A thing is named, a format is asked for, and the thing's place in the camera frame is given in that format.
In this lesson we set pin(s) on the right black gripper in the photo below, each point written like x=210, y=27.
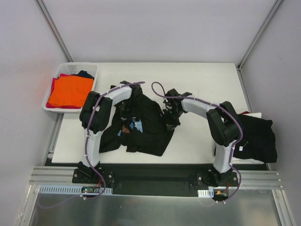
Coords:
x=171, y=120

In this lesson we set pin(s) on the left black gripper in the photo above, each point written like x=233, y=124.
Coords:
x=128, y=115

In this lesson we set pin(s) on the black t shirt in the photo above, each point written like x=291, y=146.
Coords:
x=147, y=135
x=258, y=142

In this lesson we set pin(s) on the white plastic laundry basket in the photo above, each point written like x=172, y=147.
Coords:
x=72, y=68

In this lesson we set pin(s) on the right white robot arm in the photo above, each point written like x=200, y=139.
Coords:
x=224, y=125

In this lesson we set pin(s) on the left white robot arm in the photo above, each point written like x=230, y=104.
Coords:
x=95, y=117

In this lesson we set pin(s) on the navy t shirt in basket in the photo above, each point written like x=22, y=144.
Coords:
x=85, y=74

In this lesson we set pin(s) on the orange t shirt in basket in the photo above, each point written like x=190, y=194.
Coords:
x=71, y=90

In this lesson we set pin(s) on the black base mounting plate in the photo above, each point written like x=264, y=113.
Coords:
x=180, y=180

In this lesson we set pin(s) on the right aluminium corner post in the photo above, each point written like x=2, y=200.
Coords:
x=267, y=20

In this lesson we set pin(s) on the aluminium corner post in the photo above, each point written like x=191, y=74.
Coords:
x=54, y=30
x=267, y=20

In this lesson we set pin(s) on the right white cable duct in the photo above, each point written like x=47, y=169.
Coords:
x=209, y=193

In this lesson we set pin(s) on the white cable duct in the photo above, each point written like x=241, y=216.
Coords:
x=209, y=193
x=74, y=190

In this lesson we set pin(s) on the left white cable duct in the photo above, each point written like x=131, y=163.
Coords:
x=74, y=190

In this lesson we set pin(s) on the left aluminium corner post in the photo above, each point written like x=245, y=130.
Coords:
x=54, y=30

